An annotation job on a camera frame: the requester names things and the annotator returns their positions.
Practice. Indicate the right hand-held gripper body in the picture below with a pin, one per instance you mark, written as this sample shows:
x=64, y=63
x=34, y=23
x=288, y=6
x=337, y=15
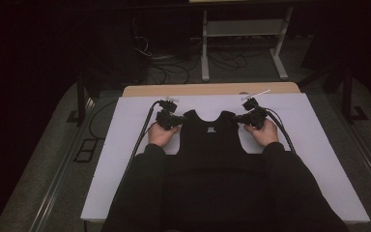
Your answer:
x=255, y=116

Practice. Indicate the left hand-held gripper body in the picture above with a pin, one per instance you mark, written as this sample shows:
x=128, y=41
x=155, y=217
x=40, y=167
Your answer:
x=165, y=117

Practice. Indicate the black tank top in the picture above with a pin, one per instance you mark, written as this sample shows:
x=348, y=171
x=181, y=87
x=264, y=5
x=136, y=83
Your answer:
x=211, y=145

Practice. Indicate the person's left hand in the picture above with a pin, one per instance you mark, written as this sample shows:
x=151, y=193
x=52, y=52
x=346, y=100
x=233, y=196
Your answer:
x=161, y=135

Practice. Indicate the person's right hand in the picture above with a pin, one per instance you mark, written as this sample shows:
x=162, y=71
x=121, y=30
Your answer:
x=265, y=133

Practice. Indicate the white table cover board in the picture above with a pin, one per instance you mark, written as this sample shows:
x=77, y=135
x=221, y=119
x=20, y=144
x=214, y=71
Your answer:
x=319, y=154

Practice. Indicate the black floor socket plate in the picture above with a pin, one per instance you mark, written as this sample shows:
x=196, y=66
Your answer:
x=85, y=150

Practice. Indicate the black floor stand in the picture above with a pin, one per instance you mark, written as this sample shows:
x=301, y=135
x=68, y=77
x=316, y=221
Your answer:
x=81, y=96
x=346, y=93

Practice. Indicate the white metal stand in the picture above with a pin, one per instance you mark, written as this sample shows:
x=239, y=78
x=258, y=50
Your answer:
x=243, y=29

